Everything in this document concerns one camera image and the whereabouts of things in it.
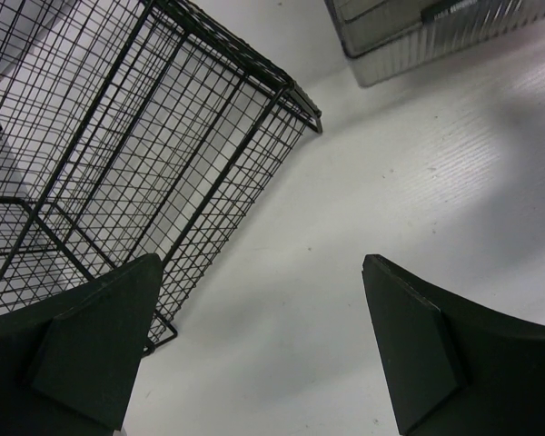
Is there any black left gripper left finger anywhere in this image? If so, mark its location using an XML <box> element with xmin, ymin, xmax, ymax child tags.
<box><xmin>0</xmin><ymin>253</ymin><xmax>163</xmax><ymax>435</ymax></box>

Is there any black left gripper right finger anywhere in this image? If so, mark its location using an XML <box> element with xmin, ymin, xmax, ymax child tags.
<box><xmin>362</xmin><ymin>254</ymin><xmax>545</xmax><ymax>435</ymax></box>

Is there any clear plastic drawer organizer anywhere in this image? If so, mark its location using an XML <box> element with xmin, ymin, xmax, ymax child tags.
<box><xmin>325</xmin><ymin>0</ymin><xmax>545</xmax><ymax>88</ymax></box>

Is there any pink black highlighter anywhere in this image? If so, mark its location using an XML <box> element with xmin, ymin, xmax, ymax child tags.
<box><xmin>421</xmin><ymin>0</ymin><xmax>478</xmax><ymax>25</ymax></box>

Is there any black wire mesh shelf rack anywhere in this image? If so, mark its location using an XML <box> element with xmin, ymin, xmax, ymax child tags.
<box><xmin>0</xmin><ymin>1</ymin><xmax>322</xmax><ymax>353</ymax></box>

